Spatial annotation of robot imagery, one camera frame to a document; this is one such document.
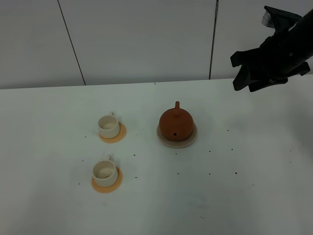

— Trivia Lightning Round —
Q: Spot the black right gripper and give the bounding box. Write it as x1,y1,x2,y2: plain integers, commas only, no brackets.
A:
230,36,310,92

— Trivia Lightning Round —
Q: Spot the brown clay teapot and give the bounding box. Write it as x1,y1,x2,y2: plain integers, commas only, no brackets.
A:
158,101,194,141

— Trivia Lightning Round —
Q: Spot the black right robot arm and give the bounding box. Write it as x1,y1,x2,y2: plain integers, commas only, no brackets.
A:
230,6,313,92

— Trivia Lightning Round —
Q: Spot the beige round teapot coaster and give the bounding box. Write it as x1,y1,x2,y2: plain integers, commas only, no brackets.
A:
156,123,198,148

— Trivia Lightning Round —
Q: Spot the far orange saucer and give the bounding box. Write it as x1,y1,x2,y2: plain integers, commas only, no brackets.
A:
98,122,127,143

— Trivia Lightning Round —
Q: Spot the orange saucer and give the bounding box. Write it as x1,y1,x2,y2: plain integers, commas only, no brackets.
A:
98,122,127,143
91,167,123,193

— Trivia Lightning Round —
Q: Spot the far white teacup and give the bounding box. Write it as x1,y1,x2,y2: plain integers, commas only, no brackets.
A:
98,112,120,139

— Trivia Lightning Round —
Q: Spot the white teacup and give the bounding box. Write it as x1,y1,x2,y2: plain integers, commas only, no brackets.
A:
92,155,118,188
98,112,120,139

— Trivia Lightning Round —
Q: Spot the near white teacup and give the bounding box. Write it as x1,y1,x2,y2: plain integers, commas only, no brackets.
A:
92,155,118,188

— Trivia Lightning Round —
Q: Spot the near orange saucer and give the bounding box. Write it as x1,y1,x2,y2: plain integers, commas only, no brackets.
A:
91,167,123,193

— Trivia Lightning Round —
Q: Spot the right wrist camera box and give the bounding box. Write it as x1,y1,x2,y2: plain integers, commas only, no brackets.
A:
261,6,302,32

